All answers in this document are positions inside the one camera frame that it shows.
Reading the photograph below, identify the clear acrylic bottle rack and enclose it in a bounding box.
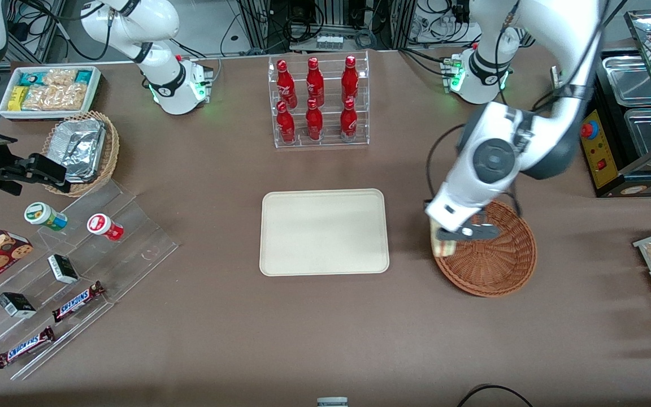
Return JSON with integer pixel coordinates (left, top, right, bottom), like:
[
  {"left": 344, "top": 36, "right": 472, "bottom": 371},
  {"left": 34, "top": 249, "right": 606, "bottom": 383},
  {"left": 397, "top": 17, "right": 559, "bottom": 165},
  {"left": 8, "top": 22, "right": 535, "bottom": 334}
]
[{"left": 268, "top": 50, "right": 370, "bottom": 149}]

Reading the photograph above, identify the aluminium frame rack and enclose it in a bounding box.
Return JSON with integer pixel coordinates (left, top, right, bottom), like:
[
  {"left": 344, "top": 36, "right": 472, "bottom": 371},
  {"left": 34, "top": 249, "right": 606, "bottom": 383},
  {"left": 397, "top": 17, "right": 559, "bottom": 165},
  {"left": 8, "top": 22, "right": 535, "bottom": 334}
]
[{"left": 238, "top": 0, "right": 416, "bottom": 53}]

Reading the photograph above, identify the aluminium foil container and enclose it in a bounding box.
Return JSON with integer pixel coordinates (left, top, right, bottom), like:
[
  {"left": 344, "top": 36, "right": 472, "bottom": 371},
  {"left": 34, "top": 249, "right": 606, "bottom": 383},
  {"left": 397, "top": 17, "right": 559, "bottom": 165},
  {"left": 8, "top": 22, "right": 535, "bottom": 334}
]
[{"left": 50, "top": 118, "right": 107, "bottom": 183}]

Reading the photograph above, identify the black cable loop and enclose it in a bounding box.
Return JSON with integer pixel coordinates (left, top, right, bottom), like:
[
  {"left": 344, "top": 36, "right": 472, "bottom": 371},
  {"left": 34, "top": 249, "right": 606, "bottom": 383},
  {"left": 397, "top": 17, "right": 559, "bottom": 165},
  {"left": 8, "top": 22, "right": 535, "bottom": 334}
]
[{"left": 457, "top": 384, "right": 533, "bottom": 407}]

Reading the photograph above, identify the brown round wicker basket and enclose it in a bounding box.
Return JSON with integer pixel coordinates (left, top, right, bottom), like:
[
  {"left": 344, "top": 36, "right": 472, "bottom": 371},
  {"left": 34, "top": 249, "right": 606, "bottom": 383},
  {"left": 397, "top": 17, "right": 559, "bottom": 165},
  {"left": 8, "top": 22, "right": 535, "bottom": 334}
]
[{"left": 433, "top": 199, "right": 537, "bottom": 298}]

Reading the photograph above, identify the red soda bottle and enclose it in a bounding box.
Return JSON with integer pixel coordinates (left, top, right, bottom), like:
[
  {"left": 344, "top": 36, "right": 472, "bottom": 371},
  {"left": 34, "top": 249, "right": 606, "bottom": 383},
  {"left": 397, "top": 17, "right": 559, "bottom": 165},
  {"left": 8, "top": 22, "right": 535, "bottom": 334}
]
[
  {"left": 306, "top": 57, "right": 325, "bottom": 107},
  {"left": 341, "top": 55, "right": 359, "bottom": 105},
  {"left": 276, "top": 59, "right": 298, "bottom": 109},
  {"left": 305, "top": 98, "right": 324, "bottom": 141},
  {"left": 276, "top": 101, "right": 296, "bottom": 144},
  {"left": 340, "top": 98, "right": 358, "bottom": 140}
]

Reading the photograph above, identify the Snickers chocolate bar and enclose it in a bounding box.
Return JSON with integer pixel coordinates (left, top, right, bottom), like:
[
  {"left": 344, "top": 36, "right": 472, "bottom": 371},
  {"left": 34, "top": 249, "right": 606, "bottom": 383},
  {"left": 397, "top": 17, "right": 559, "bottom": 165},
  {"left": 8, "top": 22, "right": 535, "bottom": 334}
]
[
  {"left": 51, "top": 281, "right": 106, "bottom": 323},
  {"left": 0, "top": 326, "right": 55, "bottom": 369}
]

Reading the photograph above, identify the black yellow food display case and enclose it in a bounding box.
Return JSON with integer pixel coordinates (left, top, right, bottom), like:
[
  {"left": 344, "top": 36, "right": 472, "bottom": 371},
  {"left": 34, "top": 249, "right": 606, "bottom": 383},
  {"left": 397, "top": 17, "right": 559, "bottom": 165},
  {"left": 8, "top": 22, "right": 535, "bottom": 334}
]
[{"left": 579, "top": 8, "right": 651, "bottom": 198}]

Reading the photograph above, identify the light wicker basket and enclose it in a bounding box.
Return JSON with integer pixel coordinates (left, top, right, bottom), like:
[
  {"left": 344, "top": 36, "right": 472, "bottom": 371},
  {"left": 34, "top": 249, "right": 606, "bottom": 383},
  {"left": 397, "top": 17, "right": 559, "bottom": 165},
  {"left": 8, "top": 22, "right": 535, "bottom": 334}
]
[{"left": 42, "top": 110, "right": 120, "bottom": 198}]

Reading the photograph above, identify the small clear cracker bag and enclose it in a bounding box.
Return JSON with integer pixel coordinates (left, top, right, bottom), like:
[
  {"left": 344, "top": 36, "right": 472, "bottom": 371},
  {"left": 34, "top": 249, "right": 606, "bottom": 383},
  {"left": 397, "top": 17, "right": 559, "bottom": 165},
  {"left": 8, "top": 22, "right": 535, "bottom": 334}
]
[{"left": 42, "top": 68, "right": 79, "bottom": 86}]

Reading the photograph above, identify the triangular sandwich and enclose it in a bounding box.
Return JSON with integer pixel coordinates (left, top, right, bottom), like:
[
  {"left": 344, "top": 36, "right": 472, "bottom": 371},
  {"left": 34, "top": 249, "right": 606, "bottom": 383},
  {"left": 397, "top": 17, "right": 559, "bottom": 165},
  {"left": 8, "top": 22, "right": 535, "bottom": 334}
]
[{"left": 431, "top": 222, "right": 457, "bottom": 258}]

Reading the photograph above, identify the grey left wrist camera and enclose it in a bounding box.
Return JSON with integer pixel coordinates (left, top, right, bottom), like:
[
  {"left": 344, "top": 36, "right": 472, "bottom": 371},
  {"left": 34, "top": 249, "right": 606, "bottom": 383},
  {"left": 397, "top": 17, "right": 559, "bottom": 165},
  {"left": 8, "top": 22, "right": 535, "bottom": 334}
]
[{"left": 436, "top": 223, "right": 502, "bottom": 242}]

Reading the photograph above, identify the large clear cracker bag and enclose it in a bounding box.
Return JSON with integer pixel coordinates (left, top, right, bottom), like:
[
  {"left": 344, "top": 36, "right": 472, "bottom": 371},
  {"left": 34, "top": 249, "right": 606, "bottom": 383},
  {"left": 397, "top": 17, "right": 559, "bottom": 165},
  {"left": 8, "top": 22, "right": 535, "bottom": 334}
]
[{"left": 21, "top": 84, "right": 88, "bottom": 111}]

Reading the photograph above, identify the cream rectangular serving tray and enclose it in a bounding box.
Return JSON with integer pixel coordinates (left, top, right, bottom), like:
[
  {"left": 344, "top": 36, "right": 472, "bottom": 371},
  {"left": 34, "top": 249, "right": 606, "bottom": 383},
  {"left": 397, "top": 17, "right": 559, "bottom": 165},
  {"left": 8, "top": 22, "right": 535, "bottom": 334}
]
[{"left": 259, "top": 188, "right": 390, "bottom": 277}]

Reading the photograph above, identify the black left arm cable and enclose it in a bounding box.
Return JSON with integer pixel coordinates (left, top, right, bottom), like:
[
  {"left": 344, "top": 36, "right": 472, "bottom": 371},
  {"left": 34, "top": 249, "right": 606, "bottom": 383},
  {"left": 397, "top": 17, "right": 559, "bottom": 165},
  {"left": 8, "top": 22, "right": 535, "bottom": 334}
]
[{"left": 425, "top": 124, "right": 524, "bottom": 218}]

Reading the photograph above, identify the clear acrylic step shelf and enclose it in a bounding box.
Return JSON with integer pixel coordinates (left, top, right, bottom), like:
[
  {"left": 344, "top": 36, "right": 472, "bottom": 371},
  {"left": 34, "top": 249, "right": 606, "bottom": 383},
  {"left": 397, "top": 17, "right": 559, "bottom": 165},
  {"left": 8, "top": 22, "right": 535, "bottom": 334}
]
[{"left": 0, "top": 178, "right": 179, "bottom": 381}]

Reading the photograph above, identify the red lid cup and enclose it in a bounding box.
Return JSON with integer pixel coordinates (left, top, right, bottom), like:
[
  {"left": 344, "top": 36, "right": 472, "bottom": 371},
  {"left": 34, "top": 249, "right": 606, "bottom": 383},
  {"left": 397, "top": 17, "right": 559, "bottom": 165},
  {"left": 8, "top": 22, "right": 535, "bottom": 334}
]
[{"left": 87, "top": 213, "right": 125, "bottom": 241}]

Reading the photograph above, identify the small black box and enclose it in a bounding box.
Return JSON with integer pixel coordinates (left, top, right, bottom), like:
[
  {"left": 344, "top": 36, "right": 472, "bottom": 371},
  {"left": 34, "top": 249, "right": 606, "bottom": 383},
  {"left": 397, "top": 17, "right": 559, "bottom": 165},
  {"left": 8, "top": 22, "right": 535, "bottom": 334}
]
[
  {"left": 0, "top": 292, "right": 37, "bottom": 319},
  {"left": 47, "top": 254, "right": 80, "bottom": 284}
]

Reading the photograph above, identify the white rectangular snack box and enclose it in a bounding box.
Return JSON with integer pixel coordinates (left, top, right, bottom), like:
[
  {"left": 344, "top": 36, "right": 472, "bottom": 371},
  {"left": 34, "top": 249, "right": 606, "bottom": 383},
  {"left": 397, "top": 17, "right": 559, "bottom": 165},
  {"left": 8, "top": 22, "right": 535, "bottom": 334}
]
[{"left": 0, "top": 65, "right": 103, "bottom": 122}]

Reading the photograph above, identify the green lid cup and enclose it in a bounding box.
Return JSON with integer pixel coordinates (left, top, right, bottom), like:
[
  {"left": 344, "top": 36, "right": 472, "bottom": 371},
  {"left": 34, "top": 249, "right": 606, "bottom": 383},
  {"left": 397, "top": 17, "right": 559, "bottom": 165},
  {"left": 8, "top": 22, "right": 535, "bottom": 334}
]
[{"left": 24, "top": 202, "right": 68, "bottom": 232}]

